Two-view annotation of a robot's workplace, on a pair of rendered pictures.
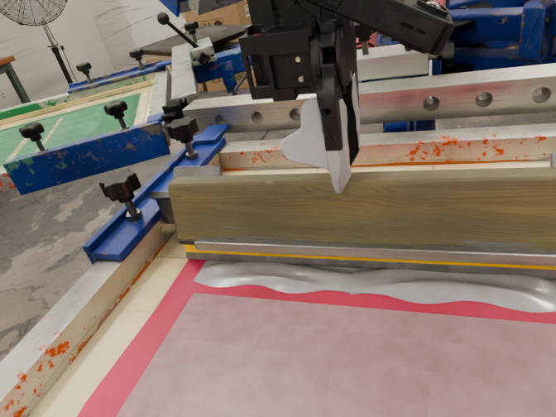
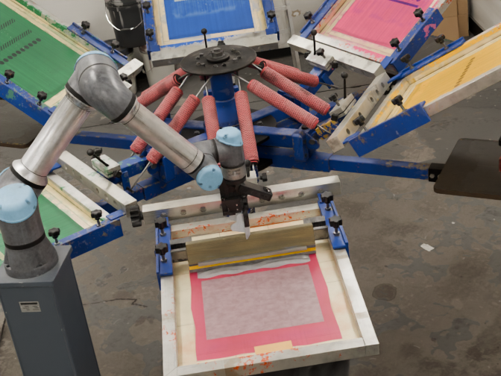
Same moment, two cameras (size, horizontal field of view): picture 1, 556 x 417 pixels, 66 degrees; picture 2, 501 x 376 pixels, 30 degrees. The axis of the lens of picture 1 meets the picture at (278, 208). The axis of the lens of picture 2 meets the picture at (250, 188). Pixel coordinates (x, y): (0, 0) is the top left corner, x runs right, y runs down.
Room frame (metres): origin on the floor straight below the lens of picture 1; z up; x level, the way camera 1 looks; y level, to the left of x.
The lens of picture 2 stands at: (-1.90, 1.05, 2.60)
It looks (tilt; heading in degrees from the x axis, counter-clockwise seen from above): 29 degrees down; 333
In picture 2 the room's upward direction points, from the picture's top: 8 degrees counter-clockwise
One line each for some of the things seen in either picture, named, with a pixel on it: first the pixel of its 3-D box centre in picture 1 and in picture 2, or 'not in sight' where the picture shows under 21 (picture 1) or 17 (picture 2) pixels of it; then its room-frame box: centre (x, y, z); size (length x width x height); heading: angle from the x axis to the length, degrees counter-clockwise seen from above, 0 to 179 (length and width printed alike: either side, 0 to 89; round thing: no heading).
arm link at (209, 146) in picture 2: not in sight; (199, 157); (0.39, 0.04, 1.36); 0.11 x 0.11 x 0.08; 74
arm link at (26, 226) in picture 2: not in sight; (17, 212); (0.44, 0.59, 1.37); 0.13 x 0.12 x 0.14; 164
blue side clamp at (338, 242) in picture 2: not in sight; (332, 228); (0.31, -0.36, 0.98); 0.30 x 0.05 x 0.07; 155
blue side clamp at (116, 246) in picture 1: (173, 199); (165, 254); (0.55, 0.14, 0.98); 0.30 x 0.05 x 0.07; 155
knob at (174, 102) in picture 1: (185, 118); (139, 215); (0.77, 0.12, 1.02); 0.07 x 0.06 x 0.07; 155
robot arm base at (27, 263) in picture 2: not in sight; (27, 248); (0.43, 0.59, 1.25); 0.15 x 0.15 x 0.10
